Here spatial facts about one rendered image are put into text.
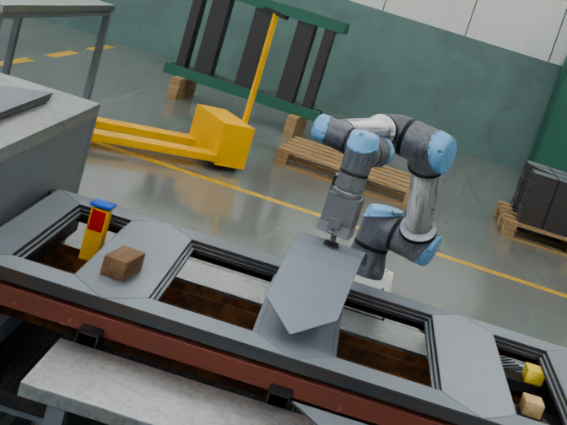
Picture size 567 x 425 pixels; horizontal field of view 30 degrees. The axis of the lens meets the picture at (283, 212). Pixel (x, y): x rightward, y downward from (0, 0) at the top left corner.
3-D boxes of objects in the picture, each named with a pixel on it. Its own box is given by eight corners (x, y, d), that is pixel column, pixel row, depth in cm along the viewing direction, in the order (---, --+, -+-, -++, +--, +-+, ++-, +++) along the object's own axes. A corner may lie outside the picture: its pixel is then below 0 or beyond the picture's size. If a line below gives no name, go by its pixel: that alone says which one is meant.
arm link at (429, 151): (402, 234, 350) (418, 110, 311) (443, 253, 345) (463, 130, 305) (384, 256, 344) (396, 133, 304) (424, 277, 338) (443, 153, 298)
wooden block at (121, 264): (121, 282, 250) (127, 263, 249) (99, 273, 251) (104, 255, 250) (141, 271, 261) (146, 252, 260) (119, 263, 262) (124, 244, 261)
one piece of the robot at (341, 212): (327, 178, 263) (308, 239, 267) (360, 190, 260) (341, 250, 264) (337, 173, 272) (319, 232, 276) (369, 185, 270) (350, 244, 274)
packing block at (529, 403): (540, 420, 264) (545, 406, 263) (521, 414, 264) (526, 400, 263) (537, 411, 270) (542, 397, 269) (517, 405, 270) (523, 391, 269)
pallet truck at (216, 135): (221, 153, 843) (264, 5, 814) (251, 176, 796) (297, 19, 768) (49, 122, 771) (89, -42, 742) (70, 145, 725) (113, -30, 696)
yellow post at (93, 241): (91, 276, 296) (108, 212, 292) (74, 271, 296) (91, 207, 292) (96, 271, 301) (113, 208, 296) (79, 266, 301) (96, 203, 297)
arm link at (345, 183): (364, 180, 262) (333, 169, 264) (358, 198, 263) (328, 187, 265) (370, 177, 269) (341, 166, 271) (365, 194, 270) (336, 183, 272)
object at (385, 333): (568, 411, 314) (572, 401, 314) (152, 279, 318) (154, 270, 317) (558, 385, 334) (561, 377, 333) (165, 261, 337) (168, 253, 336)
